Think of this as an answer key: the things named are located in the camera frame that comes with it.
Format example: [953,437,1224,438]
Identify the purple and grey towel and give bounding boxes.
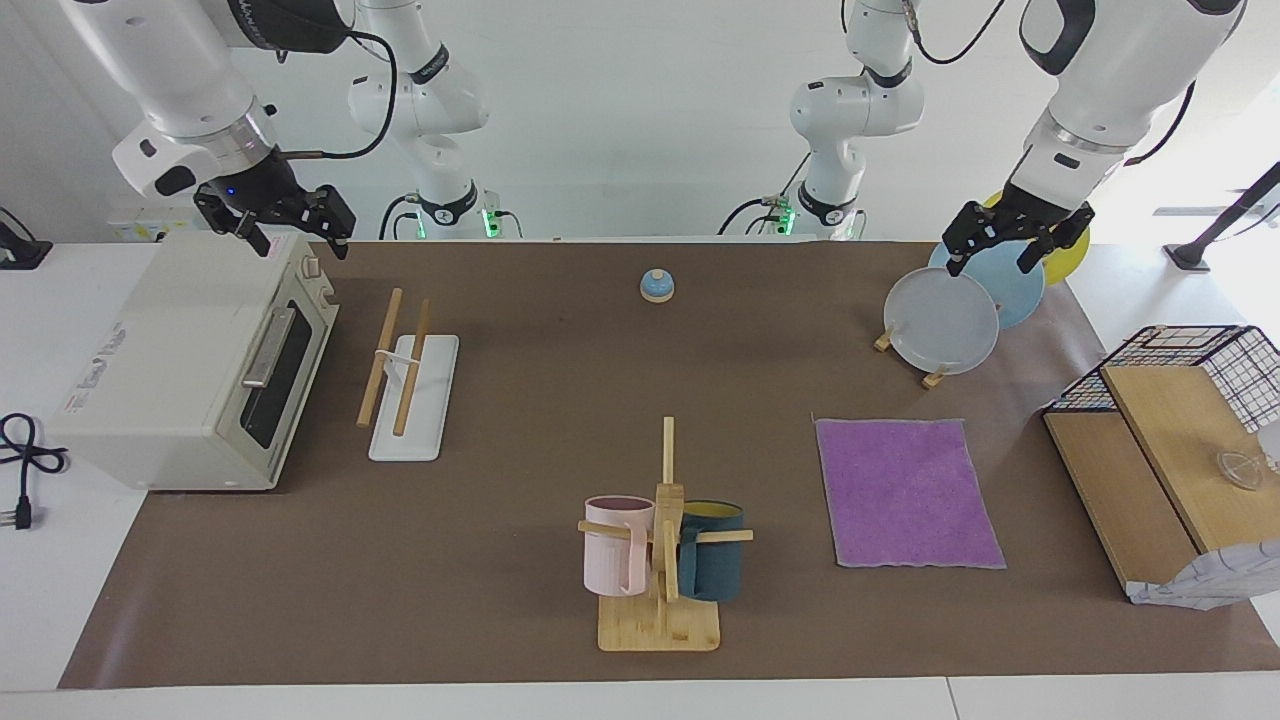
[813,416,1007,571]

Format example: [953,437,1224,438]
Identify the wooden plate rack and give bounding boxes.
[874,325,949,390]

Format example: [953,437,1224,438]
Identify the white towel rack wooden bars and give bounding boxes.
[356,287,461,463]

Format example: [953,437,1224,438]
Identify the light blue plate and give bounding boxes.
[928,240,1047,329]

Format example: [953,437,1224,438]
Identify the yellow plate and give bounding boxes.
[985,190,1092,285]

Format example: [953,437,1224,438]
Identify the grey plate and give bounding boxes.
[884,267,1001,376]

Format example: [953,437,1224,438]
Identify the white power strip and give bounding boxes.
[105,205,201,243]

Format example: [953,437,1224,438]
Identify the beige toaster oven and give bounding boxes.
[45,230,341,493]

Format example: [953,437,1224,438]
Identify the wooden shelf box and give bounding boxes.
[1042,365,1280,601]

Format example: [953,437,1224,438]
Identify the clear glass lid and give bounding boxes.
[1217,450,1266,491]

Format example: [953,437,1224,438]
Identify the brown table mat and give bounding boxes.
[57,240,1280,689]

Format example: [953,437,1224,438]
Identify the white patterned paper sheet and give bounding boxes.
[1127,540,1280,610]

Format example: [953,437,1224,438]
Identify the dark teal mug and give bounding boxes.
[678,500,746,602]

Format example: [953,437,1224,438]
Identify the pink mug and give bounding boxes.
[584,496,656,597]

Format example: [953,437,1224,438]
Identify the wooden mug tree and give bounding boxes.
[577,416,754,653]

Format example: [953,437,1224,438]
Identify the black base cable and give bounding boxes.
[717,195,776,237]
[378,193,421,241]

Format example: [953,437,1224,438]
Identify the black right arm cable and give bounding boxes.
[272,25,399,161]

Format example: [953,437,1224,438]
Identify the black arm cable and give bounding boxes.
[900,0,1011,67]
[272,25,399,161]

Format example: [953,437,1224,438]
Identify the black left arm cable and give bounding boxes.
[900,0,1011,67]

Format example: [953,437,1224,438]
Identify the black clamp mount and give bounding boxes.
[0,207,53,271]

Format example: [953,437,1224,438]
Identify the black wire basket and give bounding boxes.
[1042,325,1280,433]

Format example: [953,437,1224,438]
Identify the black power cord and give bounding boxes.
[0,413,69,531]

